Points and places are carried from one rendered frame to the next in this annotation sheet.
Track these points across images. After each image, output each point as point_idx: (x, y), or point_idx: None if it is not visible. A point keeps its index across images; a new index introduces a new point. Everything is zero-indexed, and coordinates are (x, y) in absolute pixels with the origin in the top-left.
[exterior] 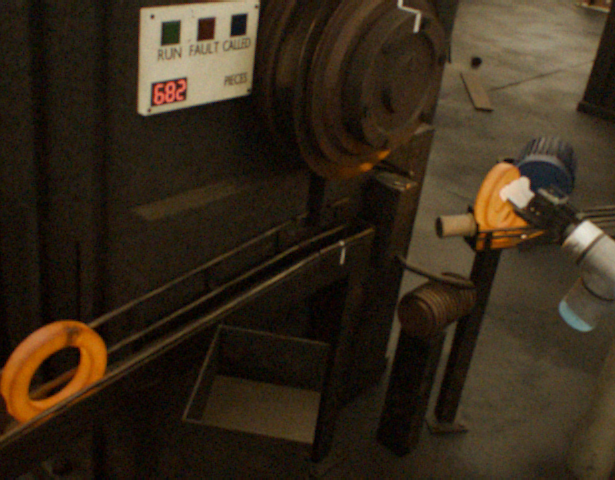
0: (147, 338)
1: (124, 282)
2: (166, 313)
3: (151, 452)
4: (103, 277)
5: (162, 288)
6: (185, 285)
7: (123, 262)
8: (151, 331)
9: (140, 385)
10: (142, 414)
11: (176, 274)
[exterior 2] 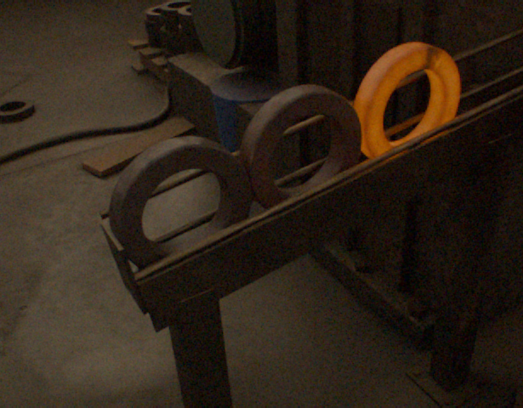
0: (483, 100)
1: (458, 38)
2: (504, 73)
3: (489, 226)
4: (429, 41)
5: (507, 36)
6: None
7: (459, 13)
8: (495, 85)
9: (491, 137)
10: (488, 175)
11: (520, 24)
